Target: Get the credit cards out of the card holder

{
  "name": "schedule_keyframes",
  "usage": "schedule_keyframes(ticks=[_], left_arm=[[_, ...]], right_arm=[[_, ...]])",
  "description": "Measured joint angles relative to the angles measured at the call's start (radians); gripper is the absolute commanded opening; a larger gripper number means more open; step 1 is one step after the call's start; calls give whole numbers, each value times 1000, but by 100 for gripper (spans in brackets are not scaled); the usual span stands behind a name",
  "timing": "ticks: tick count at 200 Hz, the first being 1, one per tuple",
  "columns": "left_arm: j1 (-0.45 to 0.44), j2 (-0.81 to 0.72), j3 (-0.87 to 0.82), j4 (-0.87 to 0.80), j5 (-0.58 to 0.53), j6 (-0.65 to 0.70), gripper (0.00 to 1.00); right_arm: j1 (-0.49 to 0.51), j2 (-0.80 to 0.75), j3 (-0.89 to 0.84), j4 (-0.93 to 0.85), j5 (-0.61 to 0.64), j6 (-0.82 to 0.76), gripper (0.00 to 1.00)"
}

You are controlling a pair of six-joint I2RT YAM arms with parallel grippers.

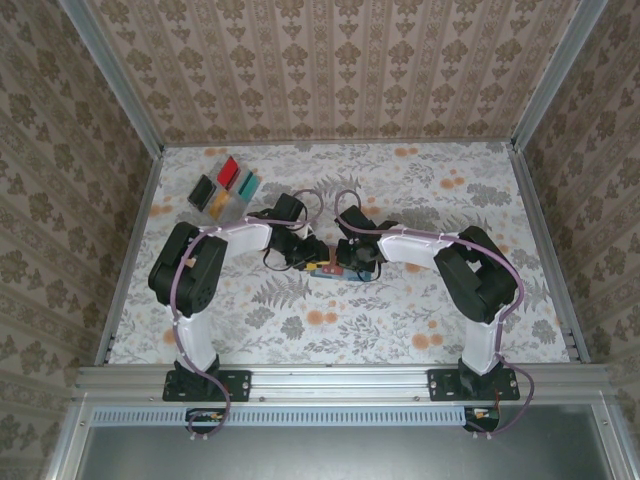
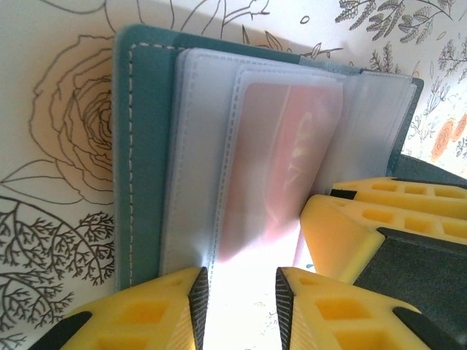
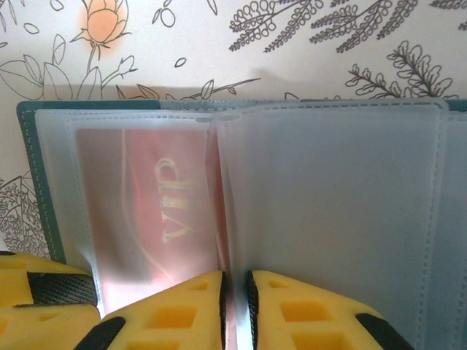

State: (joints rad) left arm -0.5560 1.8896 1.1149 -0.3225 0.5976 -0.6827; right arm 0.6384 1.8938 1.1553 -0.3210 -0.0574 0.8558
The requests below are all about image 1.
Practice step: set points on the orange card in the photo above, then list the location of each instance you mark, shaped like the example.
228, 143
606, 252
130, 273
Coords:
219, 206

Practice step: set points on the floral table cover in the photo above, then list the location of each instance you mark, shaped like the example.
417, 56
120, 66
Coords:
350, 325

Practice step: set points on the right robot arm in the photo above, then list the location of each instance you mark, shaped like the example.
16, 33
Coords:
475, 280

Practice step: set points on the teal card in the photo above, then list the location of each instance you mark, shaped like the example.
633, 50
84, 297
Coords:
249, 185

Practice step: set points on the clear plastic organizer tray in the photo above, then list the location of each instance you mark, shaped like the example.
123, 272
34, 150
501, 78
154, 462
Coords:
237, 207

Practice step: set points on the red card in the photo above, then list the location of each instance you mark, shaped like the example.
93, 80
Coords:
331, 270
230, 172

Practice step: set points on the aluminium frame post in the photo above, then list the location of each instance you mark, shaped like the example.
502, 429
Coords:
112, 75
560, 75

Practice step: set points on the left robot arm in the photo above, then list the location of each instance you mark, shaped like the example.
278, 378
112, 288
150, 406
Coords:
185, 275

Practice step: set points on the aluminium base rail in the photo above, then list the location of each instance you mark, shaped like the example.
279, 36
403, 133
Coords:
340, 382

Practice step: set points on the aluminium side rail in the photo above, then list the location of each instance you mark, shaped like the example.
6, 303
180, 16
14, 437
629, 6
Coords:
135, 235
540, 225

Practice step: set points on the grey metal sheet panel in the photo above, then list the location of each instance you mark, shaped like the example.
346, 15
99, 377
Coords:
340, 455

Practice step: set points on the black card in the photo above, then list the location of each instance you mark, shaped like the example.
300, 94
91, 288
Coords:
202, 191

